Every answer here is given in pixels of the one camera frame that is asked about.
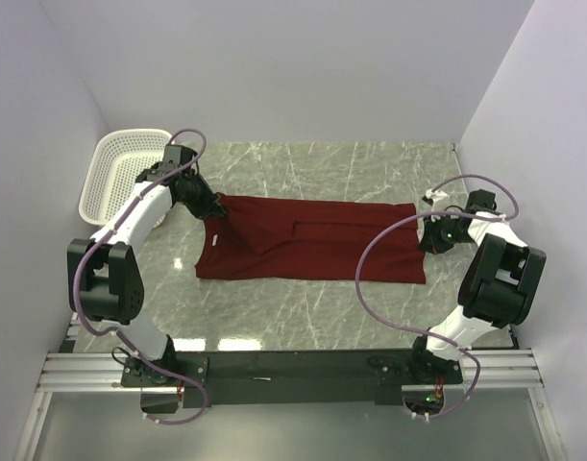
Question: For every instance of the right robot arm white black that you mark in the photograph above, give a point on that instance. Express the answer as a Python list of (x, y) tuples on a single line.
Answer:
[(497, 290)]

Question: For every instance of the dark red t shirt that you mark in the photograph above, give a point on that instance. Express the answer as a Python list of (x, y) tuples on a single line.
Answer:
[(315, 240)]

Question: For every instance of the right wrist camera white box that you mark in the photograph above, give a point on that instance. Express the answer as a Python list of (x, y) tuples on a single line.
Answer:
[(436, 198)]

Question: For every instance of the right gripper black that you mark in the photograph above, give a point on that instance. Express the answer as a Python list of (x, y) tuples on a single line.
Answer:
[(430, 242)]

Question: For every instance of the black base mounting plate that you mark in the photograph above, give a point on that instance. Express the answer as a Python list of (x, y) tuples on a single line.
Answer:
[(263, 377)]

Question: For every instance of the aluminium frame rail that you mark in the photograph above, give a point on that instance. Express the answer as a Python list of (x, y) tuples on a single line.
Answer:
[(98, 372)]

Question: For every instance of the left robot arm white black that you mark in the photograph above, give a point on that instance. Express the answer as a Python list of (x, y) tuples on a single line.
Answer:
[(105, 285)]

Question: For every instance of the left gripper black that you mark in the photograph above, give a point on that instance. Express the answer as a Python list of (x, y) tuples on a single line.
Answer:
[(209, 206)]

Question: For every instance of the white perforated plastic basket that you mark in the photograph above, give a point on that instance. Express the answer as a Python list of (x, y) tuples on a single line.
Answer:
[(119, 157)]

